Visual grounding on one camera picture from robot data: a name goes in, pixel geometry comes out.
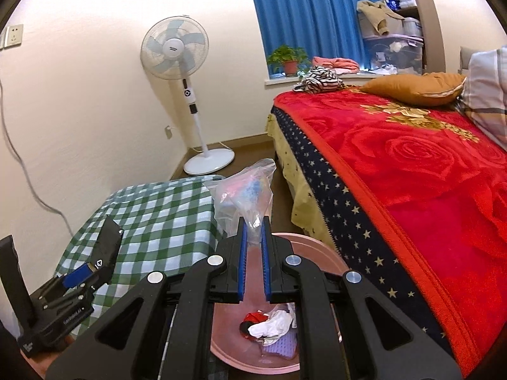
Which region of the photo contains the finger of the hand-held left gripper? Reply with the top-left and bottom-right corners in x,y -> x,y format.
53,262 -> 96,290
82,251 -> 118,292

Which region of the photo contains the striped garment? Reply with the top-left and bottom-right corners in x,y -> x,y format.
293,67 -> 346,94

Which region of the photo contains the navy star-print bed sheet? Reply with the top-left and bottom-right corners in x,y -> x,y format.
266,107 -> 454,359

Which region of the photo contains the white wall socket plate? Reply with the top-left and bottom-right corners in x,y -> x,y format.
0,24 -> 23,50

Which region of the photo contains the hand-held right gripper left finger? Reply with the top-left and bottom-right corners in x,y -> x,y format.
45,217 -> 249,380

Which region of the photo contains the large clear storage box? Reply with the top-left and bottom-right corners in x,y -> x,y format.
362,35 -> 425,76

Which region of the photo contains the pink plastic basin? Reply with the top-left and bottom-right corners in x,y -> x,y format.
210,233 -> 349,373

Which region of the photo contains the clear plastic bag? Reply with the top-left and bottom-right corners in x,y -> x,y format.
208,158 -> 277,238

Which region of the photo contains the small clear storage box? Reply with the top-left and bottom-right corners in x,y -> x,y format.
400,16 -> 422,39

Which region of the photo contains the purple foam pad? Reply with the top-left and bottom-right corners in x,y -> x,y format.
263,332 -> 298,359

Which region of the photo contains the red floral blanket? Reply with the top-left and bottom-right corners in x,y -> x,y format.
273,85 -> 507,377

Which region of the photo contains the potted green plant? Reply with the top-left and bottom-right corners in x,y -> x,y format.
266,45 -> 311,77

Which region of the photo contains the white fan power cable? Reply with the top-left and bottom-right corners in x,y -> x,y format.
164,125 -> 209,154

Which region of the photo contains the blue curtain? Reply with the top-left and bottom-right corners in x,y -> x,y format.
246,0 -> 383,78

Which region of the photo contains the pink garment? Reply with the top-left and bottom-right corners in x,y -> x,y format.
311,56 -> 359,73

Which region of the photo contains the grey cable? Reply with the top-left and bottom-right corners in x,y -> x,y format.
0,79 -> 74,226

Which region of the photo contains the beige jacket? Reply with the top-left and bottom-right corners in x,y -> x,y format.
356,0 -> 405,37

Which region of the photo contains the red plastic bag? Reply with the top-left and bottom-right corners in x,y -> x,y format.
240,312 -> 274,341

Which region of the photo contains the white standing fan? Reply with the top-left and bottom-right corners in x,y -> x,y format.
140,16 -> 235,175

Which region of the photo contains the plaid pillow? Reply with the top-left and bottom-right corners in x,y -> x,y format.
455,45 -> 507,151

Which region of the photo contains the large white paper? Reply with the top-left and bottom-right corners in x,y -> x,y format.
249,309 -> 294,345

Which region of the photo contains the orange pillow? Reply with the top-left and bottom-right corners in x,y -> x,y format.
358,72 -> 467,107

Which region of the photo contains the green checked tablecloth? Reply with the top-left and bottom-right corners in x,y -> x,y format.
55,174 -> 230,305

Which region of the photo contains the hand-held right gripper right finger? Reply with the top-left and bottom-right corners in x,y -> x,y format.
259,217 -> 463,380

